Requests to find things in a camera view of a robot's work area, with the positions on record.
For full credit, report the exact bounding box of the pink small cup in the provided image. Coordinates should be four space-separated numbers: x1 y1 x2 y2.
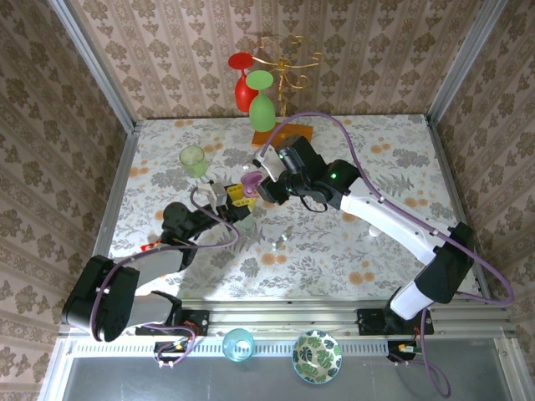
241 170 262 198

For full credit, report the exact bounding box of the gold glass rack orange base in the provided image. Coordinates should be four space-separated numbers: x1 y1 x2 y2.
252 35 325 155

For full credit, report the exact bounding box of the green translucent cup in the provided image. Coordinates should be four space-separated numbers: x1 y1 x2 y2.
178 145 209 179

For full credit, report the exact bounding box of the green plastic wine glass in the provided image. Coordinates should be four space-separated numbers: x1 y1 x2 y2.
245 69 277 133

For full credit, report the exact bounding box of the red plastic wine glass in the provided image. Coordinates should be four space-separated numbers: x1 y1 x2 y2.
227 52 257 113

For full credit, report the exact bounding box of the blue translucent cup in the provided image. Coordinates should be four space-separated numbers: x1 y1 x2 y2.
222 327 256 365

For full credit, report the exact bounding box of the grey metal shelf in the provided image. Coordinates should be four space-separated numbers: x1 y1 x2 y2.
62 354 511 401

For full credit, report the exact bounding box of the leaf print bowl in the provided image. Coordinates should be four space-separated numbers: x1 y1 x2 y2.
291 329 343 383

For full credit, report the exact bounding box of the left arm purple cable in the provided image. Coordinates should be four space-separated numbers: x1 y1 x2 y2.
89 185 242 342

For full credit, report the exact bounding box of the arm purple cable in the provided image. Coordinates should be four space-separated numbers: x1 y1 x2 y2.
258 111 516 398
89 185 242 342

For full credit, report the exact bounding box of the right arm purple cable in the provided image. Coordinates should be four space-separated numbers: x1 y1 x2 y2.
258 111 516 398

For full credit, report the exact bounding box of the aluminium table side rail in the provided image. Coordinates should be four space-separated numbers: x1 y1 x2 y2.
89 123 141 268
424 115 492 297

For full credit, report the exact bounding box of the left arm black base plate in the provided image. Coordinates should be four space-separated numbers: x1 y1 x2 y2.
135 308 211 338

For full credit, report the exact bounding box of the aluminium mounting rail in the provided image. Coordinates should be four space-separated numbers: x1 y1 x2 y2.
179 298 513 336

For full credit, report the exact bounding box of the black connector bracket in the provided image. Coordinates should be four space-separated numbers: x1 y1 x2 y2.
153 340 196 369
386 340 421 364

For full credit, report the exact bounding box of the perforated metal cable strip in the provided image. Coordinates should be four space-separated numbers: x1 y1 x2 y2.
69 339 394 357

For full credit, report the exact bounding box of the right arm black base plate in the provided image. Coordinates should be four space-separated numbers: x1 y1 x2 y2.
356 307 435 336

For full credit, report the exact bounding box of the aluminium frame post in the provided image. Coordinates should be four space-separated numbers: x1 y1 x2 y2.
46 0 140 134
425 0 512 126

